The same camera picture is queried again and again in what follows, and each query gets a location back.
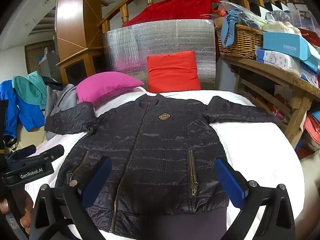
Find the coral pink bag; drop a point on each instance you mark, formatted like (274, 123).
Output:
(312, 130)

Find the wooden bench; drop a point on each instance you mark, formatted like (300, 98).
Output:
(295, 85)

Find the black puffer jacket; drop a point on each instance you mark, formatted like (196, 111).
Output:
(160, 150)

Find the grey coat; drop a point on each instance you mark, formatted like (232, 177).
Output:
(62, 100)

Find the blue jacket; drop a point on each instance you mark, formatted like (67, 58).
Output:
(25, 115)

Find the wooden lattice door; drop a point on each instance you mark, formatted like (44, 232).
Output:
(35, 60)

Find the wicker basket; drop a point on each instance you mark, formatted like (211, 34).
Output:
(240, 45)

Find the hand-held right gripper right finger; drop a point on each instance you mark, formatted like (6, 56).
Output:
(230, 183)

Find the wooden cabinet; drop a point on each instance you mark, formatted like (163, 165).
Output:
(75, 17)

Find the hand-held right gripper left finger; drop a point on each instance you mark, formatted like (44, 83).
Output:
(98, 177)

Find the white shopping bag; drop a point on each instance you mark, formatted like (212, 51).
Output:
(300, 15)

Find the white fluffy cloth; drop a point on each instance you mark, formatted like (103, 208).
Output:
(280, 26)

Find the white printed package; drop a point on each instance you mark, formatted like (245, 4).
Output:
(277, 60)

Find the white fleece blanket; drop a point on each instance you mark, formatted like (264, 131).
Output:
(250, 155)

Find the person's left hand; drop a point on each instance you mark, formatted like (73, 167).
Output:
(26, 205)

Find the red cloth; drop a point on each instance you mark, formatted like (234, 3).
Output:
(175, 7)

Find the pink pillow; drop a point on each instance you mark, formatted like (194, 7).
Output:
(105, 85)

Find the teal shirt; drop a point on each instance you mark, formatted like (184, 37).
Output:
(30, 87)

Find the red pillow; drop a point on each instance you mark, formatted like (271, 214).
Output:
(172, 72)

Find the blue cardboard box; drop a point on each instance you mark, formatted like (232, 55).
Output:
(285, 42)

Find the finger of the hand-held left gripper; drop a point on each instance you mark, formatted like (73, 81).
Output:
(25, 150)
(52, 152)

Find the light blue cloth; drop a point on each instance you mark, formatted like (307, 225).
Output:
(228, 27)

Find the silver foil insulation mat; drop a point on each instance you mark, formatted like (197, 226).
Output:
(162, 35)

